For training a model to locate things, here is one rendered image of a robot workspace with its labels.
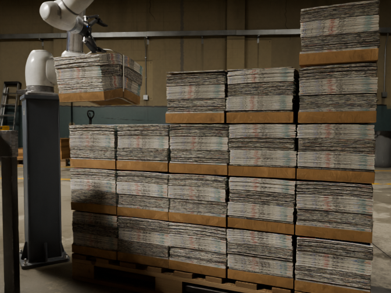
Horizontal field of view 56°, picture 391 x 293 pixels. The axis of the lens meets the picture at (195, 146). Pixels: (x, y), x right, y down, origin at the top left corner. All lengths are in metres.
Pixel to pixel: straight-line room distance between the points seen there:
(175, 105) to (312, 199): 0.72
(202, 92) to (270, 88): 0.30
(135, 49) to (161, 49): 0.61
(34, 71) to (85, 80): 0.51
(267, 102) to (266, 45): 7.12
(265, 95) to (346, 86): 0.32
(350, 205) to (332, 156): 0.20
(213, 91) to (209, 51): 6.96
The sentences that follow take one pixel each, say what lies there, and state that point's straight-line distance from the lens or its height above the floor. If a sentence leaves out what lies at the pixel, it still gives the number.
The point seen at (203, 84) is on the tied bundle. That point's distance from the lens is 1.65.
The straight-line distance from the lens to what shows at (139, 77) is 2.16.
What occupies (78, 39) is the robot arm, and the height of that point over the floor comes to 1.34.
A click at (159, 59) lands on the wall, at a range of 8.68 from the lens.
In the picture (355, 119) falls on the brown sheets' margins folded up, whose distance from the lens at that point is 1.53.
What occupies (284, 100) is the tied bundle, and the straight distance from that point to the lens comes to 1.55.
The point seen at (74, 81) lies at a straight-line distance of 1.98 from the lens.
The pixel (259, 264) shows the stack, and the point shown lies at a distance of 1.67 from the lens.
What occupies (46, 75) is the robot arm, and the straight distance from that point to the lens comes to 2.37.
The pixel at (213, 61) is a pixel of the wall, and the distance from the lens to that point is 8.54.
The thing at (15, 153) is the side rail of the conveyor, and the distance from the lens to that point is 1.84.
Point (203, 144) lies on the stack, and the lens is 1.65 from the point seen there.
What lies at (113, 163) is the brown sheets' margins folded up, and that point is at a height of 0.63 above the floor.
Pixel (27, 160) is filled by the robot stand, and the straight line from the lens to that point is 2.33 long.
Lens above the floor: 0.82
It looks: 3 degrees down
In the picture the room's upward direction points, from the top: straight up
